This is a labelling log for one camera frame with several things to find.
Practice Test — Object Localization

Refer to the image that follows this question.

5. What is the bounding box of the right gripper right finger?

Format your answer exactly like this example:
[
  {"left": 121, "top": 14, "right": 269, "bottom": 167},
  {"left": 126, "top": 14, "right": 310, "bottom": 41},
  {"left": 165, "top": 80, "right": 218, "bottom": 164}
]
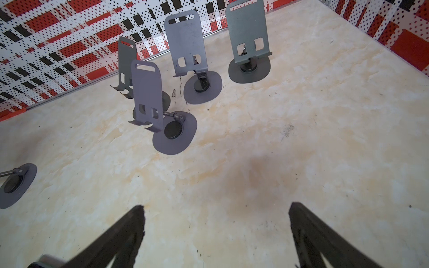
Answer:
[{"left": 289, "top": 202, "right": 380, "bottom": 268}]

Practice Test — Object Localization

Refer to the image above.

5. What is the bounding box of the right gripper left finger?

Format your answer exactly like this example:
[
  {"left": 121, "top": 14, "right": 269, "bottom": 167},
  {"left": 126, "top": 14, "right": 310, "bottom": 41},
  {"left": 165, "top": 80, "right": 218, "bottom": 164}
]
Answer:
[{"left": 63, "top": 205, "right": 145, "bottom": 268}]

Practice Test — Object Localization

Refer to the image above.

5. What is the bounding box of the grey phone stand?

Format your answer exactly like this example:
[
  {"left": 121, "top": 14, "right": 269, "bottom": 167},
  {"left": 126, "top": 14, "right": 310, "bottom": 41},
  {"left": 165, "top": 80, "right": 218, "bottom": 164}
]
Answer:
[
  {"left": 131, "top": 60, "right": 197, "bottom": 155},
  {"left": 115, "top": 36, "right": 170, "bottom": 126},
  {"left": 226, "top": 1, "right": 272, "bottom": 84},
  {"left": 1, "top": 163, "right": 38, "bottom": 209}
]

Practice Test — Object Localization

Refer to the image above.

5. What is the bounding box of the red marker at wall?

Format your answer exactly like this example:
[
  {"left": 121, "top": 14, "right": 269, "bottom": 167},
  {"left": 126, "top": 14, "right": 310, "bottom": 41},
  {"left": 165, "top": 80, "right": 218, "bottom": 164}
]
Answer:
[{"left": 0, "top": 108, "right": 27, "bottom": 122}]

